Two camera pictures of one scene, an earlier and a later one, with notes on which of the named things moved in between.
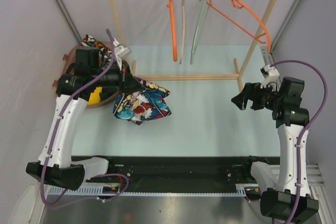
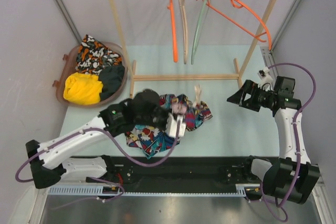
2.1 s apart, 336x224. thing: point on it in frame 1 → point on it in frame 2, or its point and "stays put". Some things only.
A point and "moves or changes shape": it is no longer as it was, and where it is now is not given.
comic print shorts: x=143 y=105 moves or changes shape
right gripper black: x=253 y=90 stays put
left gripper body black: x=118 y=77 → x=159 y=117
